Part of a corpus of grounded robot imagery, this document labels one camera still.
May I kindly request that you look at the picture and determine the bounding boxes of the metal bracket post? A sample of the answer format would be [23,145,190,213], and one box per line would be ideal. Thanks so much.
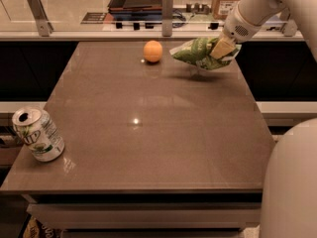
[279,9,297,37]
[161,0,173,37]
[27,0,53,37]

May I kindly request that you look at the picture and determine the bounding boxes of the green jalapeno chip bag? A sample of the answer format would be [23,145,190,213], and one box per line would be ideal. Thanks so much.
[169,38,241,70]

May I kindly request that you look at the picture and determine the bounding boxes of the silver 7up can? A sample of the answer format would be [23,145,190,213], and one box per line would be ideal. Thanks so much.
[12,106,64,162]

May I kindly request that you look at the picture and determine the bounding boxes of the middle metal bracket post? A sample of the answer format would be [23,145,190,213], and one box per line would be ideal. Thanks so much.
[161,0,173,37]

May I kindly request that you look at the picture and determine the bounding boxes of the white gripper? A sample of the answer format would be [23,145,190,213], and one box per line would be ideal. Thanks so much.
[210,7,261,60]

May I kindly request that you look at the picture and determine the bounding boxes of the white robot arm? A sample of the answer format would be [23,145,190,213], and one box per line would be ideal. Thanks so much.
[211,0,317,238]

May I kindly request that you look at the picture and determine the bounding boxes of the left metal bracket post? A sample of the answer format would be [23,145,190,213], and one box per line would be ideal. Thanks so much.
[27,0,53,37]

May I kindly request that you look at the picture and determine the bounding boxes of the snack bag under table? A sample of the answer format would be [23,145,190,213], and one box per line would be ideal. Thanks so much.
[22,217,61,238]

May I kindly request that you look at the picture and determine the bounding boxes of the right metal bracket post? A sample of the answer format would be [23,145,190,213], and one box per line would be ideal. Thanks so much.
[279,9,297,37]

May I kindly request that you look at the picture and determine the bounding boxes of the orange fruit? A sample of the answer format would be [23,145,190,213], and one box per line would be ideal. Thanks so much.
[143,41,162,62]

